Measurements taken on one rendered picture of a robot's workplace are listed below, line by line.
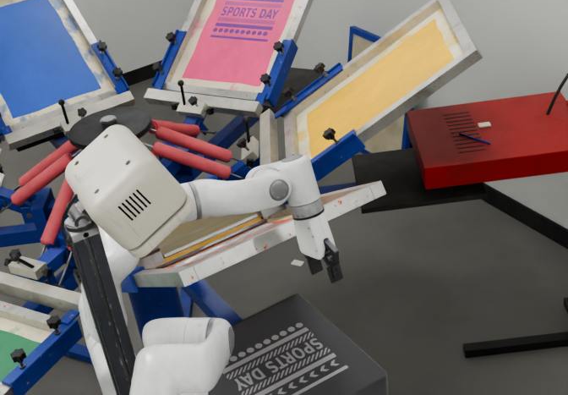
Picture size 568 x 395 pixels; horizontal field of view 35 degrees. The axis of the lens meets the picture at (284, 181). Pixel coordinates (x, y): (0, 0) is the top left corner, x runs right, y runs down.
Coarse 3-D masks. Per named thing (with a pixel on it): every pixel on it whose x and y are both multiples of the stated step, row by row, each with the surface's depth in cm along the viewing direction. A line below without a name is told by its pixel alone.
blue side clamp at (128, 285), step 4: (136, 268) 253; (140, 268) 252; (144, 268) 252; (132, 272) 251; (128, 276) 250; (132, 276) 251; (124, 280) 258; (128, 280) 252; (132, 280) 251; (124, 284) 260; (128, 284) 255; (132, 284) 251; (124, 288) 262; (128, 288) 257; (132, 288) 253; (136, 288) 251; (124, 292) 264; (128, 292) 259; (132, 292) 254; (136, 292) 251
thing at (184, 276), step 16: (336, 192) 247; (352, 192) 227; (368, 192) 227; (384, 192) 229; (288, 208) 279; (336, 208) 223; (352, 208) 225; (288, 224) 218; (256, 240) 214; (272, 240) 216; (224, 256) 211; (240, 256) 212; (144, 272) 242; (160, 272) 223; (176, 272) 208; (192, 272) 208; (208, 272) 209
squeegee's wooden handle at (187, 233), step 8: (232, 216) 275; (240, 216) 276; (248, 216) 277; (184, 224) 269; (192, 224) 270; (200, 224) 271; (208, 224) 272; (216, 224) 273; (224, 224) 273; (176, 232) 268; (184, 232) 269; (192, 232) 270; (200, 232) 270; (208, 232) 271; (168, 240) 267; (176, 240) 267; (184, 240) 268; (192, 240) 269; (160, 248) 265; (168, 248) 266; (176, 248) 267
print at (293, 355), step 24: (288, 336) 272; (312, 336) 270; (240, 360) 265; (264, 360) 264; (288, 360) 263; (312, 360) 261; (336, 360) 260; (240, 384) 257; (264, 384) 255; (288, 384) 254; (312, 384) 253
